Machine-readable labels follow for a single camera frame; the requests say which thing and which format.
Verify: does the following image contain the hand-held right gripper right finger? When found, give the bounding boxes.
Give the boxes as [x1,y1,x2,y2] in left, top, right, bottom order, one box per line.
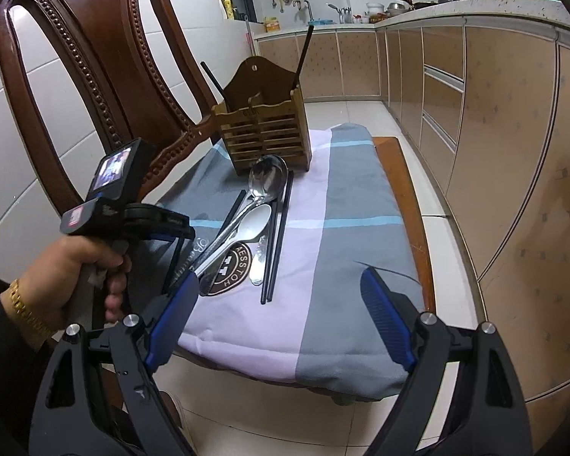
[359,267,538,456]

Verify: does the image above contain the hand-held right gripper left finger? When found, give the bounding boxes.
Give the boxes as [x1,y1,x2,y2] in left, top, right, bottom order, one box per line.
[28,270,203,456]

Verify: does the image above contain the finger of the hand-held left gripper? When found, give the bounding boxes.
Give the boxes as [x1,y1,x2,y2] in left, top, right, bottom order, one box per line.
[122,202,197,295]

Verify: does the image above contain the black chopstick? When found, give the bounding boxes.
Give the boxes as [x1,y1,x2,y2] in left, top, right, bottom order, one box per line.
[292,25,315,92]
[260,185,287,305]
[204,190,247,257]
[200,61,232,111]
[265,170,295,303]

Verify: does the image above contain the small metal spoon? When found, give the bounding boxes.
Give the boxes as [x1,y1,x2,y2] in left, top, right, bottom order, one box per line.
[192,203,273,280]

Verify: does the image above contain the large metal spoon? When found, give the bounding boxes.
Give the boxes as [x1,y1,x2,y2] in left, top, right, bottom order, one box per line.
[190,154,290,279]

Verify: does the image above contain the wooden utensil holder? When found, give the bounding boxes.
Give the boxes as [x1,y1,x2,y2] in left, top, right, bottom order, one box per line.
[211,56,314,177]

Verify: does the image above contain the person's left forearm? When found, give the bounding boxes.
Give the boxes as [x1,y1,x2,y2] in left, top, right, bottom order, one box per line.
[0,275,53,456]

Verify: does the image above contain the person's left hand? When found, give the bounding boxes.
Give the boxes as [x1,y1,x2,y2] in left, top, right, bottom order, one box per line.
[10,235,133,343]

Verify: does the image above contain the carved wooden chair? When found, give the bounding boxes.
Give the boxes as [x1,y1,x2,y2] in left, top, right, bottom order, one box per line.
[0,0,438,404]

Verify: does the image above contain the beige kitchen cabinets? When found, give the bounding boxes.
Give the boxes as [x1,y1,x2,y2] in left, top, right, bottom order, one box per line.
[255,13,570,407]

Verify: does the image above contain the metal sink faucet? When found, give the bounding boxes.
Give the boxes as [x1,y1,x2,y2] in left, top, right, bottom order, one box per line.
[292,0,315,25]

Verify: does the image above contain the frying pan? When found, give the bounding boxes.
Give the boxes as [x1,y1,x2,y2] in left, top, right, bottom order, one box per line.
[388,0,439,11]

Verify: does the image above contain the speckled kitchen countertop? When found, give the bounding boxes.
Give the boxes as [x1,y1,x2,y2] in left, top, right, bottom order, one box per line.
[255,0,570,35]

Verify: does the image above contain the gold wrist bracelet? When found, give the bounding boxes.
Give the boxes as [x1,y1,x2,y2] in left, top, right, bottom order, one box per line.
[7,278,54,344]

